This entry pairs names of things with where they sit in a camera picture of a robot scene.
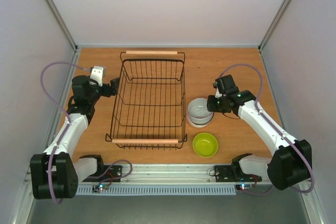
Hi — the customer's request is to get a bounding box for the blue floral white bowl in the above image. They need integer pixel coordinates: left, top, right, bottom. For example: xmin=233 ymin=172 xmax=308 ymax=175
xmin=188 ymin=120 xmax=211 ymax=128

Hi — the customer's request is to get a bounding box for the black wire dish rack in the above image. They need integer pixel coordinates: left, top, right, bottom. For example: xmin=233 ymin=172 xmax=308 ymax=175
xmin=105 ymin=50 xmax=187 ymax=150

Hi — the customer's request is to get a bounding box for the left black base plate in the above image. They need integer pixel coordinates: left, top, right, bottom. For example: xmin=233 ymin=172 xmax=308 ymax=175
xmin=74 ymin=164 xmax=123 ymax=183

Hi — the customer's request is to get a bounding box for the aluminium mounting rail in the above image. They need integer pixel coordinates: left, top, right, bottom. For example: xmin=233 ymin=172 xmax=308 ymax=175
xmin=25 ymin=163 xmax=313 ymax=184

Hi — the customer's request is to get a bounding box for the small circuit board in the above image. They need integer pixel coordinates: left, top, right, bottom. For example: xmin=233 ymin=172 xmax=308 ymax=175
xmin=91 ymin=184 xmax=109 ymax=193
xmin=235 ymin=183 xmax=256 ymax=191

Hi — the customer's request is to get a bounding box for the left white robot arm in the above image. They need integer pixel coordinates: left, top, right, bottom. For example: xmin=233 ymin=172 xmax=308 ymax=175
xmin=30 ymin=75 xmax=120 ymax=200

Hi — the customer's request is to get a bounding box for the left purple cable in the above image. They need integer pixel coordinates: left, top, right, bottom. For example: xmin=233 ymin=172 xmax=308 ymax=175
xmin=39 ymin=61 xmax=93 ymax=205

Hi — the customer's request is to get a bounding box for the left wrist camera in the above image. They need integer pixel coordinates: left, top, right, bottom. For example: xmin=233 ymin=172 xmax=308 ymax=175
xmin=90 ymin=66 xmax=106 ymax=87

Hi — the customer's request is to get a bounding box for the grey dotted bowl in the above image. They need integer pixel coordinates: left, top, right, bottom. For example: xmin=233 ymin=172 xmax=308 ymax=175
xmin=187 ymin=98 xmax=212 ymax=119

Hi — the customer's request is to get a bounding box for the left small circuit board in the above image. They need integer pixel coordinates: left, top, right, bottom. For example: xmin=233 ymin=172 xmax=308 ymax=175
xmin=91 ymin=184 xmax=109 ymax=193

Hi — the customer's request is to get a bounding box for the right small circuit board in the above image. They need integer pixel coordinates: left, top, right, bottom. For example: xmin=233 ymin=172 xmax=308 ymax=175
xmin=235 ymin=183 xmax=256 ymax=191

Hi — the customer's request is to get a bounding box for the white ribbed bowl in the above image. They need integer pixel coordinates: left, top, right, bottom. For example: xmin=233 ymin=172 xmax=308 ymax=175
xmin=187 ymin=113 xmax=214 ymax=124

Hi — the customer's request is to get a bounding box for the green plastic bowl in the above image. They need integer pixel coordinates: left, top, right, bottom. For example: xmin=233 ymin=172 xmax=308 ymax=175
xmin=192 ymin=132 xmax=218 ymax=158

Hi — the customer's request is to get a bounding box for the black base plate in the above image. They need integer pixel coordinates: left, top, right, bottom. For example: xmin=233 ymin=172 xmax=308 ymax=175
xmin=214 ymin=165 xmax=262 ymax=183
xmin=74 ymin=164 xmax=123 ymax=183

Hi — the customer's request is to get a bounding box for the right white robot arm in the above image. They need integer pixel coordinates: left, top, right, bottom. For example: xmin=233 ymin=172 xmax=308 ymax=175
xmin=207 ymin=75 xmax=314 ymax=190

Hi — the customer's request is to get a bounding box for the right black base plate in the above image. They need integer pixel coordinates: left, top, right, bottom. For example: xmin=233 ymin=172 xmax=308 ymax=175
xmin=214 ymin=165 xmax=262 ymax=183

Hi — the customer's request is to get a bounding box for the grey slotted cable duct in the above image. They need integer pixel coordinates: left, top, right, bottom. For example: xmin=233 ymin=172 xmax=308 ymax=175
xmin=76 ymin=184 xmax=236 ymax=196

